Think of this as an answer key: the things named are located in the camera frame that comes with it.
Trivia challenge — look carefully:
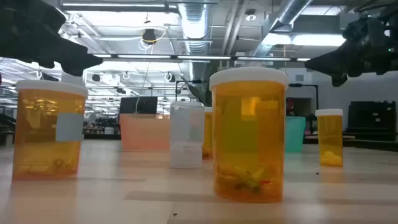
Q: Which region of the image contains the small amber pill bottle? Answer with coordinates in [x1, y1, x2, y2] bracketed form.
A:
[315, 108, 344, 168]

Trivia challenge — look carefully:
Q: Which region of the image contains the overhead frame bar with lights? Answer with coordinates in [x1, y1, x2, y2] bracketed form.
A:
[93, 53, 312, 62]

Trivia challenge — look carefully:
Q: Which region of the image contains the silver slanted ventilation duct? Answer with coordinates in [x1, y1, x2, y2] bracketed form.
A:
[248, 0, 313, 58]

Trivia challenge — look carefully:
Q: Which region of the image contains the black computer monitor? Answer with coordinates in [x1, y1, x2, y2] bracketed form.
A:
[119, 96, 159, 114]

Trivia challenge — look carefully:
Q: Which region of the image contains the frosted clear pill bottle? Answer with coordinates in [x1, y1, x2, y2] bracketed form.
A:
[169, 101, 205, 170]

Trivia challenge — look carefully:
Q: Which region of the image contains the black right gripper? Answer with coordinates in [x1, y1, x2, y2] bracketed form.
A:
[304, 12, 385, 88]

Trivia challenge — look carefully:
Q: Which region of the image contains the black tubular stand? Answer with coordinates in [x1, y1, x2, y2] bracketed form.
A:
[288, 83, 320, 110]
[175, 80, 203, 95]

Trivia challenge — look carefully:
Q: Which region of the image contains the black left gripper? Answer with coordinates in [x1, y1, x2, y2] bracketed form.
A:
[0, 0, 103, 77]

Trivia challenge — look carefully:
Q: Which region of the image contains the black cabinet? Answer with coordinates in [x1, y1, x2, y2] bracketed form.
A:
[347, 101, 397, 141]

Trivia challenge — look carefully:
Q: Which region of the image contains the white building pillar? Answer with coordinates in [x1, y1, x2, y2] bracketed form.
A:
[61, 70, 87, 141]

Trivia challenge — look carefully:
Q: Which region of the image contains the black ceiling-hung camera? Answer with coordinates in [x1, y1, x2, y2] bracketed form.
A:
[142, 28, 157, 45]

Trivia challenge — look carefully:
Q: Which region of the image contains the teal plastic bin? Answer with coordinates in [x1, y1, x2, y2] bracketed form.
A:
[284, 116, 307, 153]

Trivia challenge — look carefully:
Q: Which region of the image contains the large amber pill bottle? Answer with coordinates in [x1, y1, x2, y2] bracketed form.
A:
[208, 67, 289, 203]

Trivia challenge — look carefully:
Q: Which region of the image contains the silver round ventilation duct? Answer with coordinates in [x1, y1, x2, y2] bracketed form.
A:
[177, 0, 210, 82]

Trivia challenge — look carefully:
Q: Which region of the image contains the amber pill bottle grey label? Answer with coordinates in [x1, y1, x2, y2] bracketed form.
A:
[12, 80, 90, 182]

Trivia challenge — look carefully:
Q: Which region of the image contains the orange plastic bin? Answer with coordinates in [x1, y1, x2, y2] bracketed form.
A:
[119, 113, 171, 152]

